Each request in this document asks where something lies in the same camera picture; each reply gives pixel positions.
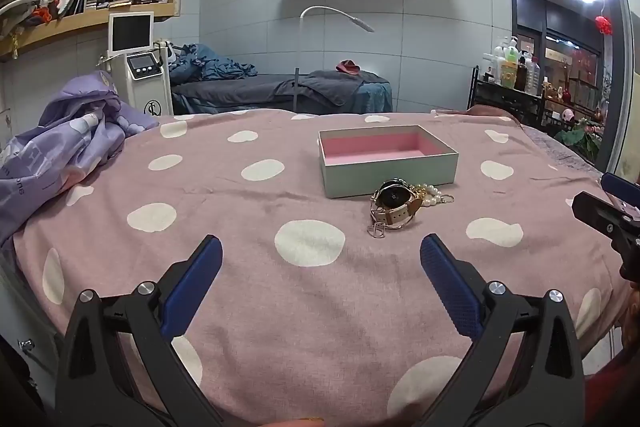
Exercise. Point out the white beauty machine with screen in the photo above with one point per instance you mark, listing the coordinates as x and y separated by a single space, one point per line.
145 92

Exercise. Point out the green potted plant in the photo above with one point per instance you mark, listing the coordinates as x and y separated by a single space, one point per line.
575 137

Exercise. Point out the mint green box pink lining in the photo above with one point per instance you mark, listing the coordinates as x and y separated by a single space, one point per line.
390 179

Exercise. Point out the dark massage bed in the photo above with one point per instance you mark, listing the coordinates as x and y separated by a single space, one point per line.
235 94

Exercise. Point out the red cloth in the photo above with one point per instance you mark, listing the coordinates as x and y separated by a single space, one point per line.
348 67

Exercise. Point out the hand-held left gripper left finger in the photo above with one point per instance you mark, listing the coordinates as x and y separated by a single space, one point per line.
192 287

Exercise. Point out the black trolley rack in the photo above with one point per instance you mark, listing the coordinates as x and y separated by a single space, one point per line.
505 97

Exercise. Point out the crumpled blue blanket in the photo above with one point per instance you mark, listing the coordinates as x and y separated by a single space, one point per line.
210 64

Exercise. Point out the red hanging ornament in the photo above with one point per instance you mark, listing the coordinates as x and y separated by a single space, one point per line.
603 25

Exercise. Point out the white floor lamp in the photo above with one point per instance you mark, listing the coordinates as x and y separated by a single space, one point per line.
320 8

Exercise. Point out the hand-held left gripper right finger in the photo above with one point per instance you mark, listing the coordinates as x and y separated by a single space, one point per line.
450 287

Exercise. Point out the pink round toy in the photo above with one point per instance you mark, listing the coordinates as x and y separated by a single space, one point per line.
567 115

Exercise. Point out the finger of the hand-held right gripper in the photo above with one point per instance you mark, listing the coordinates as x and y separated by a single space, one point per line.
620 189
600 211

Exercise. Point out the purple printed quilt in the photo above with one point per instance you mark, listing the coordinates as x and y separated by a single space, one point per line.
65 142

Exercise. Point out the group of bottles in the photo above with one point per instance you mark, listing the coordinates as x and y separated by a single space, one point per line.
510 67

